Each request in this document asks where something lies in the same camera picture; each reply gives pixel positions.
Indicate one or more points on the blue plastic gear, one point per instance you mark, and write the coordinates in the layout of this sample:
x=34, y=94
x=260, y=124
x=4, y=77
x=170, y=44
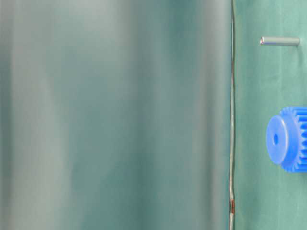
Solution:
x=286, y=139

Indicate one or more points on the grey metal shaft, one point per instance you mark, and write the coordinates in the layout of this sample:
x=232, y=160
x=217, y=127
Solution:
x=279, y=41

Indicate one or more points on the green cloth mat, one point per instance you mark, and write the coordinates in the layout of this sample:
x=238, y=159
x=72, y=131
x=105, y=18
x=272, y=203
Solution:
x=148, y=114

